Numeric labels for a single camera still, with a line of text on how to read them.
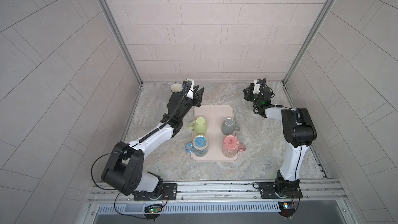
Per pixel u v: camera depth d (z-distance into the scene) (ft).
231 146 2.43
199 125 2.73
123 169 1.34
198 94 2.25
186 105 2.19
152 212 2.11
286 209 2.22
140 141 1.50
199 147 2.43
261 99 2.57
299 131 1.73
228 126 2.77
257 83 2.90
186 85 2.26
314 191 2.36
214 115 3.27
